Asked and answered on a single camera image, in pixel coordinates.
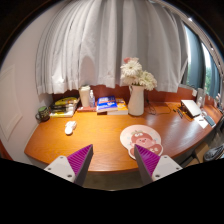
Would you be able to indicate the white computer mouse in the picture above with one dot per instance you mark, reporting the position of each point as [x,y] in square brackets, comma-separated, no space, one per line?
[70,127]

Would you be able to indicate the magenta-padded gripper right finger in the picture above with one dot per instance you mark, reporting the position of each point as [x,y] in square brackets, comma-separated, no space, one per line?
[163,166]

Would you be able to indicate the black pen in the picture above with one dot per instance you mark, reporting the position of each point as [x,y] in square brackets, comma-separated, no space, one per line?
[180,113]

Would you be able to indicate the orange book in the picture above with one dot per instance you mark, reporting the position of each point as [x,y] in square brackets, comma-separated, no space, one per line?
[122,107]

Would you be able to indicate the window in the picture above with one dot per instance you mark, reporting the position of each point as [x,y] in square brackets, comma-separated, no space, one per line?
[196,63]

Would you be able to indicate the pink round cartoon mouse pad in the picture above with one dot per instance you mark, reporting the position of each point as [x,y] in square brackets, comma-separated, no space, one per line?
[140,134]

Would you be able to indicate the dark green mug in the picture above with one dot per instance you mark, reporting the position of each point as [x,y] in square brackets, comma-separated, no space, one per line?
[43,114]

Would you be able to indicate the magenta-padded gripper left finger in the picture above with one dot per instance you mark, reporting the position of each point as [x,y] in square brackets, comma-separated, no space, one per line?
[63,166]

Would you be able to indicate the yellow and black book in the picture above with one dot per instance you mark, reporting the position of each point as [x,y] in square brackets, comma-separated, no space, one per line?
[66,100]

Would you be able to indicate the silver laptop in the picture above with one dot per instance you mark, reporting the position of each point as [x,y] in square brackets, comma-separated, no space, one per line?
[191,107]

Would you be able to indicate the cream tumbler with lid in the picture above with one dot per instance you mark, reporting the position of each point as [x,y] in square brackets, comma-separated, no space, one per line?
[84,96]

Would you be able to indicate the white pleated curtain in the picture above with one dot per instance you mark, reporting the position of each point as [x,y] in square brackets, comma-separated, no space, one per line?
[110,43]

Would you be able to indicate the black office chair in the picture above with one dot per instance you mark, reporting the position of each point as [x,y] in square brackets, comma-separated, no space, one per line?
[214,153]

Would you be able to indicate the red book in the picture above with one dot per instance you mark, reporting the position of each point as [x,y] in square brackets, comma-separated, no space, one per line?
[86,109]

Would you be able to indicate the clear spray bottle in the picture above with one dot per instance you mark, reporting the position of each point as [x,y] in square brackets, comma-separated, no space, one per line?
[92,100]

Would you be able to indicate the yellow and white book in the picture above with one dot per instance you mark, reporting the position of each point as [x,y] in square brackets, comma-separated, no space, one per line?
[60,114]

